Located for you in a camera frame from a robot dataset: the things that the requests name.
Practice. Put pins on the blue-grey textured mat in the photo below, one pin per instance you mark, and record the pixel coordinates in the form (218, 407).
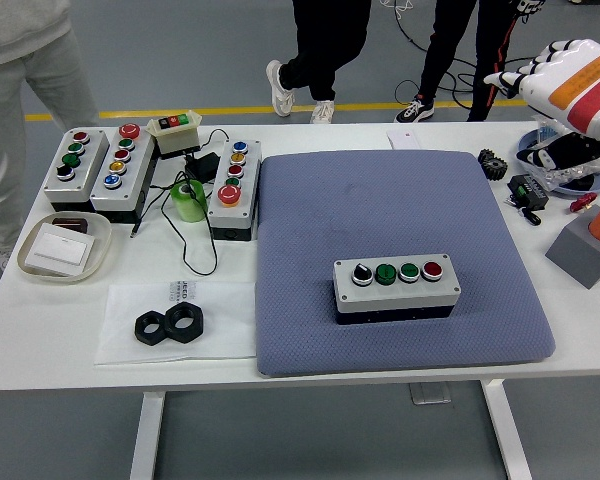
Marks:
(340, 200)

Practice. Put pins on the small black plug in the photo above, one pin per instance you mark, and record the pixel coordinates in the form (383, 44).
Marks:
(530, 218)

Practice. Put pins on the cream three-button switch box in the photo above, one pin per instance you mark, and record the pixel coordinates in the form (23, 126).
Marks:
(177, 140)

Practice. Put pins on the grey four-button control box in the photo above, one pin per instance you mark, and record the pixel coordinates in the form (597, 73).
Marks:
(92, 160)
(395, 295)

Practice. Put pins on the black object on plate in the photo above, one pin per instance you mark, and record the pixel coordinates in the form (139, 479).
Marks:
(582, 186)

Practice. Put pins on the black orange data glove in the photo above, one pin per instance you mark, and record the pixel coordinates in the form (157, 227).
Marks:
(530, 5)

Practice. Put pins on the bag of metal washers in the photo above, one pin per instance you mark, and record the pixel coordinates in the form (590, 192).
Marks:
(565, 177)

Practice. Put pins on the small red clip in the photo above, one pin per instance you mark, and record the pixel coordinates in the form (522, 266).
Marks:
(582, 201)

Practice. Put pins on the cream plastic tray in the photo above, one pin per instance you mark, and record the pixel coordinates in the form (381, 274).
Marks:
(100, 250)

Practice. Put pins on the black gear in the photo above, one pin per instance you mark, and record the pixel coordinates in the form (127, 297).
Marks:
(495, 167)

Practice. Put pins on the white table leg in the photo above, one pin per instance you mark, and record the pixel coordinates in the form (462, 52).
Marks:
(505, 430)
(147, 440)

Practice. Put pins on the black power adapter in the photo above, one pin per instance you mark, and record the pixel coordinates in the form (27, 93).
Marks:
(205, 165)

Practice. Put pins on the grey under-table bracket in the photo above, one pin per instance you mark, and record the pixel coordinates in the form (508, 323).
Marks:
(430, 394)

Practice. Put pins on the black module with green terminals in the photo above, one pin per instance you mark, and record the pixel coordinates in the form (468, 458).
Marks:
(530, 192)

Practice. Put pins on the dark brown switch block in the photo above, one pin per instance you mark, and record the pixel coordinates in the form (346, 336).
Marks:
(70, 223)

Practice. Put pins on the white printed plastic bag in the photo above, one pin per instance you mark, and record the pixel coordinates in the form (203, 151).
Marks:
(120, 310)

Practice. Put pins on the white card with red mark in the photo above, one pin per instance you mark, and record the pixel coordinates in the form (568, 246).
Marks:
(402, 140)

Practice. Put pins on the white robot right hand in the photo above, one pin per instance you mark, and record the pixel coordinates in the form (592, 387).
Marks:
(580, 85)

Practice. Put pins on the black hex nut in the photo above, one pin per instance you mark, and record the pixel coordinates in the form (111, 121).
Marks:
(140, 332)
(182, 335)

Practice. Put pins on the grey five-button control box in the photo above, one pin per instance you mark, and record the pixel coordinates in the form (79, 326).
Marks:
(220, 215)
(132, 175)

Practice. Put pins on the white wall switch panel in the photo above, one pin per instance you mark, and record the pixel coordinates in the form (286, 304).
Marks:
(60, 247)

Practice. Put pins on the grey wedge block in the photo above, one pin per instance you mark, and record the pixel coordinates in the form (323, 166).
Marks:
(575, 250)

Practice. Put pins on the green film roll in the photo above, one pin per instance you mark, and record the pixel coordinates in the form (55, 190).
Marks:
(192, 205)

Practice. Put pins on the bag of white plastic parts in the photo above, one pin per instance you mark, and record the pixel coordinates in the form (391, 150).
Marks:
(547, 125)

